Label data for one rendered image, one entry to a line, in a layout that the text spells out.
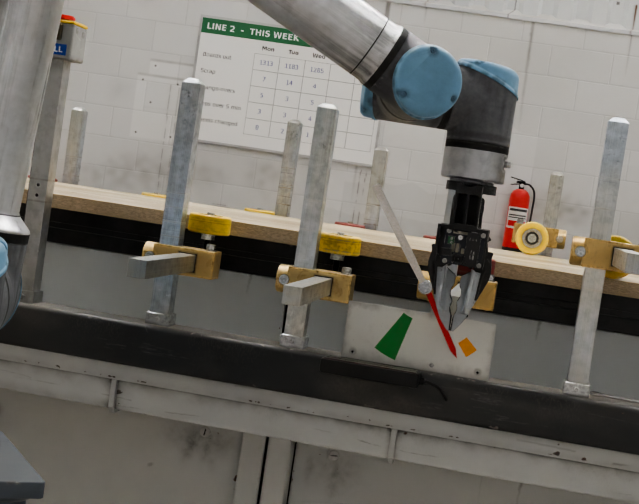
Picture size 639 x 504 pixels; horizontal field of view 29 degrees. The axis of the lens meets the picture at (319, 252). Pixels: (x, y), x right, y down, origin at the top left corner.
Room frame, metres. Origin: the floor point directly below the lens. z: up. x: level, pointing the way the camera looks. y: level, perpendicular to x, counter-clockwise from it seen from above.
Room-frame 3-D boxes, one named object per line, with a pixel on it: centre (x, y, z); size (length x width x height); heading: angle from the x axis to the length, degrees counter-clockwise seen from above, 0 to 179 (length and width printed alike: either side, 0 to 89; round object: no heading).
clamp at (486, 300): (2.19, -0.25, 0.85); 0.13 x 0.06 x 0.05; 81
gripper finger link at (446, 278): (1.78, -0.18, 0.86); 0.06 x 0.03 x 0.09; 171
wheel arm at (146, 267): (2.17, 0.24, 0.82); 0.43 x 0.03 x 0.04; 171
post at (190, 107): (2.27, 0.27, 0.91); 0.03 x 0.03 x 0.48; 81
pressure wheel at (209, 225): (2.37, 0.21, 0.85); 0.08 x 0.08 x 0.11
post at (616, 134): (2.15, -0.47, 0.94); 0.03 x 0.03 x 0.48; 81
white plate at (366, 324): (2.17, -0.19, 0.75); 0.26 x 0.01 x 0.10; 81
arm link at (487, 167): (1.78, -0.20, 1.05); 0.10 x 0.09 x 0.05; 81
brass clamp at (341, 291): (2.23, 0.00, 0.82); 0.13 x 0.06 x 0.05; 81
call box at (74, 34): (2.31, 0.52, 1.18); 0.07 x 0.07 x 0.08; 81
